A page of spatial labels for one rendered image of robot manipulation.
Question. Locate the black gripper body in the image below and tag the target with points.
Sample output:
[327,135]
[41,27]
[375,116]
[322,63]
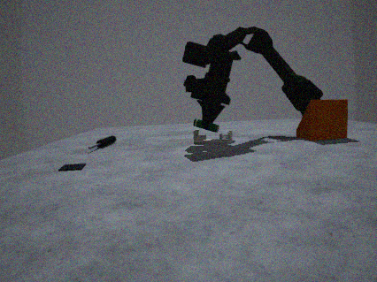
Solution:
[216,88]

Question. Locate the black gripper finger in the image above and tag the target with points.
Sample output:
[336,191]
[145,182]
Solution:
[209,110]
[219,111]

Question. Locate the green battery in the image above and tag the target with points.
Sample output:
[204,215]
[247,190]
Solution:
[211,127]

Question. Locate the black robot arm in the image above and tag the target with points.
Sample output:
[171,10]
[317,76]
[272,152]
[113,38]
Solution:
[298,89]

